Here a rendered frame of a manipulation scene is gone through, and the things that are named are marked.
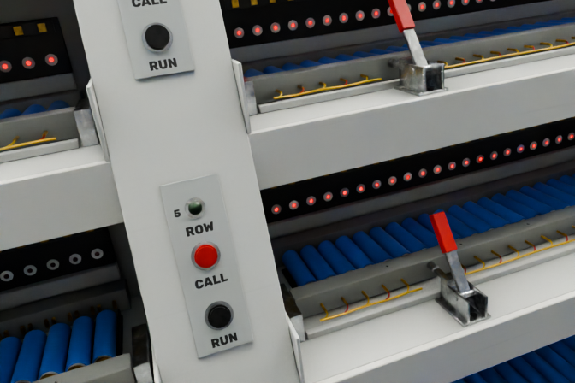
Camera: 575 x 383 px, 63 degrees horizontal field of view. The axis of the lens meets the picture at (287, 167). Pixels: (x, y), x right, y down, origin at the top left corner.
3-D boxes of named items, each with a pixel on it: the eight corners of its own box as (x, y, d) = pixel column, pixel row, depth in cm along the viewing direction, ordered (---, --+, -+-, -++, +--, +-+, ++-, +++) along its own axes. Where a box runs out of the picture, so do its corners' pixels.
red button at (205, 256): (220, 264, 32) (215, 242, 32) (197, 271, 32) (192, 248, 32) (218, 262, 33) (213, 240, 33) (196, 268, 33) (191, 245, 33)
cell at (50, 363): (73, 336, 43) (65, 386, 38) (51, 342, 43) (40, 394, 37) (68, 320, 43) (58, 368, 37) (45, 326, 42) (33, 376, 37)
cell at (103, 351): (119, 322, 45) (118, 370, 39) (98, 328, 44) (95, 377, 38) (114, 307, 44) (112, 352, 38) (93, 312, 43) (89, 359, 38)
